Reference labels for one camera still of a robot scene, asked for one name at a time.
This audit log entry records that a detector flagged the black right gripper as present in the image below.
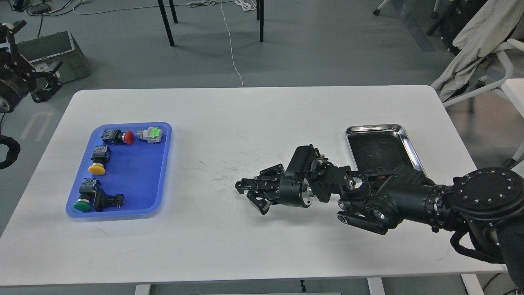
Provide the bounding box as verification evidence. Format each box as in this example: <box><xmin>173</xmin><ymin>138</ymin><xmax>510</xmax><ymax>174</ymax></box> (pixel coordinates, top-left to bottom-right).
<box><xmin>235</xmin><ymin>144</ymin><xmax>320</xmax><ymax>215</ymax></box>

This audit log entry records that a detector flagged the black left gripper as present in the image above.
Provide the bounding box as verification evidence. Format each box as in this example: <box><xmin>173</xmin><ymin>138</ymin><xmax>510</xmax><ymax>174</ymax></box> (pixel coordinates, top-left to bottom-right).
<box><xmin>0</xmin><ymin>20</ymin><xmax>63</xmax><ymax>113</ymax></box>

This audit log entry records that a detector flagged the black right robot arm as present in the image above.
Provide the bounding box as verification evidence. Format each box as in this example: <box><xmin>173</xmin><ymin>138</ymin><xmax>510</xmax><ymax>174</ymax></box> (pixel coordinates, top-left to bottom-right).
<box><xmin>235</xmin><ymin>145</ymin><xmax>524</xmax><ymax>289</ymax></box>

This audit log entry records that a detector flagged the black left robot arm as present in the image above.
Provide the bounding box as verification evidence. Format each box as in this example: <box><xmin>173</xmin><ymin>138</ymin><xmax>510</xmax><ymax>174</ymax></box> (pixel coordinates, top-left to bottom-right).
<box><xmin>0</xmin><ymin>20</ymin><xmax>63</xmax><ymax>127</ymax></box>

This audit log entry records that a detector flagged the grey green plastic crate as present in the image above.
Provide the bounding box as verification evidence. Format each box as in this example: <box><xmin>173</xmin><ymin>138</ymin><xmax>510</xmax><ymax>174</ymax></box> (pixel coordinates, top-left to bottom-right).
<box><xmin>17</xmin><ymin>31</ymin><xmax>90</xmax><ymax>84</ymax></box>

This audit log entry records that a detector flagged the silver metal tray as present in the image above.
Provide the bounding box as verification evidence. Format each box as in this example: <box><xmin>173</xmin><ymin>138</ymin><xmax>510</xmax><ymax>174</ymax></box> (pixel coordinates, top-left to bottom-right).
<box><xmin>346</xmin><ymin>124</ymin><xmax>424</xmax><ymax>175</ymax></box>

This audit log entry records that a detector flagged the blue plastic tray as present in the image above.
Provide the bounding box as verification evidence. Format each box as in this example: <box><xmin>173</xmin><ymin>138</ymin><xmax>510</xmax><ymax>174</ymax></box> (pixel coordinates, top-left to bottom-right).
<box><xmin>65</xmin><ymin>122</ymin><xmax>172</xmax><ymax>220</ymax></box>

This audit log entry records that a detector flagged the black table leg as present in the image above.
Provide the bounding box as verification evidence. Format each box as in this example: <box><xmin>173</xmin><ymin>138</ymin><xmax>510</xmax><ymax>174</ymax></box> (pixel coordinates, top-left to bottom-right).
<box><xmin>157</xmin><ymin>0</ymin><xmax>176</xmax><ymax>47</ymax></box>
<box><xmin>255</xmin><ymin>0</ymin><xmax>264</xmax><ymax>43</ymax></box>
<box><xmin>168</xmin><ymin>0</ymin><xmax>178</xmax><ymax>24</ymax></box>

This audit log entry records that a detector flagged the beige cloth on chair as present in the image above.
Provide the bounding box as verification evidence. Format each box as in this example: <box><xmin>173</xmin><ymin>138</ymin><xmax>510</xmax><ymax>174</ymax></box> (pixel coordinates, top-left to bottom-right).
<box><xmin>431</xmin><ymin>0</ymin><xmax>524</xmax><ymax>103</ymax></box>

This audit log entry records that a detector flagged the black floor cable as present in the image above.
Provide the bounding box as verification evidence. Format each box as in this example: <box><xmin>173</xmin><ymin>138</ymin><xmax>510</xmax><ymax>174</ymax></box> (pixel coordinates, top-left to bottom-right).
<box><xmin>8</xmin><ymin>0</ymin><xmax>82</xmax><ymax>38</ymax></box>

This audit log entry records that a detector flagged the red push button switch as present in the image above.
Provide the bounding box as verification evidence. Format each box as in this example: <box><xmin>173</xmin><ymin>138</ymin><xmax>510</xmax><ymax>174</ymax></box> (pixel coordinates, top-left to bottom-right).
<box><xmin>100</xmin><ymin>129</ymin><xmax>135</xmax><ymax>145</ymax></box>

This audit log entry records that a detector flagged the yellow push button switch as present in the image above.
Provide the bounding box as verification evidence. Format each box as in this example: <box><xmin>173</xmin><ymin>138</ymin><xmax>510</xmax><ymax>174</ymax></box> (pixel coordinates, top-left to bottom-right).
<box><xmin>88</xmin><ymin>145</ymin><xmax>112</xmax><ymax>176</ymax></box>

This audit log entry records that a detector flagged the grey green switch part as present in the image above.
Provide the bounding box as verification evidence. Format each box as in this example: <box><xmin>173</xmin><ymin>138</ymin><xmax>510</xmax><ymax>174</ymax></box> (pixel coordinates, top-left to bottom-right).
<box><xmin>136</xmin><ymin>127</ymin><xmax>163</xmax><ymax>144</ymax></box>

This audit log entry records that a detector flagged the green push button switch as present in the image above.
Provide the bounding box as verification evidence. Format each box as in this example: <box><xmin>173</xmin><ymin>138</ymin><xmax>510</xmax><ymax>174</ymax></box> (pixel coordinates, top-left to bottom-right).
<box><xmin>73</xmin><ymin>177</ymin><xmax>100</xmax><ymax>213</ymax></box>

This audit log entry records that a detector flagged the white floor cable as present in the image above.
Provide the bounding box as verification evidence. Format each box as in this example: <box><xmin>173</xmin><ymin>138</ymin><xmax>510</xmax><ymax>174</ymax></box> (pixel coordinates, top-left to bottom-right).
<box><xmin>187</xmin><ymin>0</ymin><xmax>257</xmax><ymax>88</ymax></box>

